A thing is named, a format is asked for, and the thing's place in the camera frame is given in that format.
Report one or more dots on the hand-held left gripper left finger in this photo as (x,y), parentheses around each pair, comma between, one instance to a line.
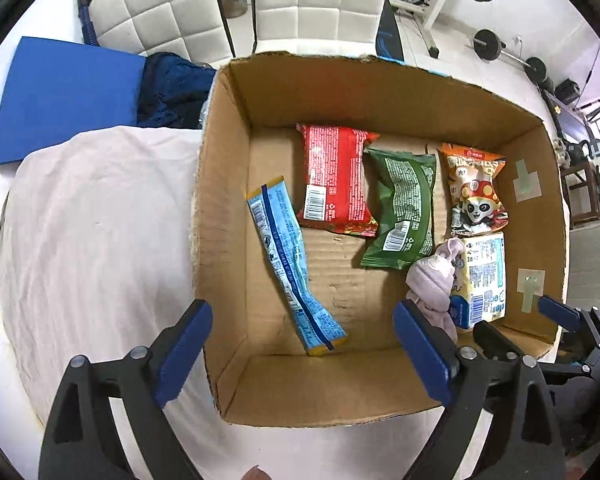
(185,350)

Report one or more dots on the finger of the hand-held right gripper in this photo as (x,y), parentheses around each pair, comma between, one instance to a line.
(495,341)
(560,311)

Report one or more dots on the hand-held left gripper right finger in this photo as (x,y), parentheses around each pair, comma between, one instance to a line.
(425,355)

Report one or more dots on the yellow blue carton packet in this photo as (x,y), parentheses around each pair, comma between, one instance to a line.
(485,270)

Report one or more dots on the pale purple cloth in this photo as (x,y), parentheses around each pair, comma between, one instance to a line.
(432,280)

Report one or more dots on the cardboard box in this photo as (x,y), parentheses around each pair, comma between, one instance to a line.
(305,390)

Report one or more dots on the long blue snack packet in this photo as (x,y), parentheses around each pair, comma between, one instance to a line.
(280,240)

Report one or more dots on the green snack packet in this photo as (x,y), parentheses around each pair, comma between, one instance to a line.
(405,200)

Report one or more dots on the orange panda snack packet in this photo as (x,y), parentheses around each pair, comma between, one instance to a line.
(472,180)

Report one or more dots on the red snack packet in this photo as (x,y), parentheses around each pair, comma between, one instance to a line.
(330,175)

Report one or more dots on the person's left hand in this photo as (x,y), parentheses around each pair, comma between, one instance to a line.
(256,474)

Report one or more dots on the brown wooden chair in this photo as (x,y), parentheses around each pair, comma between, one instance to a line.
(585,195)

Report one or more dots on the grey tablecloth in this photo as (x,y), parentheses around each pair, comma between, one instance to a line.
(95,235)

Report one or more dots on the pair of light shoes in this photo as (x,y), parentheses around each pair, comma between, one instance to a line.
(561,151)

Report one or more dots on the black speaker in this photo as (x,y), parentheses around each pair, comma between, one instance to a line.
(569,91)

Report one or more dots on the dark blue cloth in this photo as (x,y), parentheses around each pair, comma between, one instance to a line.
(175,90)

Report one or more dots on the short barbell with black plates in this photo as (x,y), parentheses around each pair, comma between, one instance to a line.
(487,45)

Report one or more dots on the blue foam mat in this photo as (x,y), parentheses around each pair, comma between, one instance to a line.
(65,95)

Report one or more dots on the black blue bench pad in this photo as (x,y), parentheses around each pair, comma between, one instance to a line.
(387,35)

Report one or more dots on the white barbell rack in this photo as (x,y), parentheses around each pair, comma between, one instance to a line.
(432,10)

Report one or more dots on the white quilted chair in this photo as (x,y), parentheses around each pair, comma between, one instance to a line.
(320,5)
(155,10)

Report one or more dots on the blue black bar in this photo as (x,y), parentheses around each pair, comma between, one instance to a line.
(87,10)

